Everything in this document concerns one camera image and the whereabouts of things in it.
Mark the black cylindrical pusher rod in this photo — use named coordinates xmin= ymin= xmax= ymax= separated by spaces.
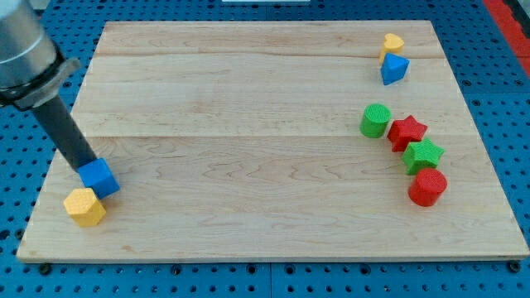
xmin=31 ymin=96 xmax=97 ymax=171

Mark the yellow heart block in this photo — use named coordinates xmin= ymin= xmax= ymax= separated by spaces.
xmin=378 ymin=33 xmax=405 ymax=65

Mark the red cylinder block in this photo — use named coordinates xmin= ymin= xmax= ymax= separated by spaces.
xmin=407 ymin=168 xmax=448 ymax=207

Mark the wooden board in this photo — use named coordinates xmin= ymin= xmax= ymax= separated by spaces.
xmin=17 ymin=21 xmax=529 ymax=263

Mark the red star block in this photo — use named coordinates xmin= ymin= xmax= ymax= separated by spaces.
xmin=387 ymin=115 xmax=428 ymax=152

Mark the blue triangle block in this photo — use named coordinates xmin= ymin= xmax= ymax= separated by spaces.
xmin=380 ymin=52 xmax=410 ymax=85

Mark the green cylinder block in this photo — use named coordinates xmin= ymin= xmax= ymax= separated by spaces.
xmin=359 ymin=103 xmax=392 ymax=138

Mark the yellow hexagon block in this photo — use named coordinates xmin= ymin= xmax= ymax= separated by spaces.
xmin=63 ymin=188 xmax=106 ymax=227

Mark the green star block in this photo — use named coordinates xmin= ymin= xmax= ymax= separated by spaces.
xmin=402 ymin=137 xmax=445 ymax=175

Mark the blue cube block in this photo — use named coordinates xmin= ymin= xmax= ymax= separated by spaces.
xmin=78 ymin=158 xmax=120 ymax=199

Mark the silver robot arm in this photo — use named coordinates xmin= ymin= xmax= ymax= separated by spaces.
xmin=1 ymin=0 xmax=97 ymax=171

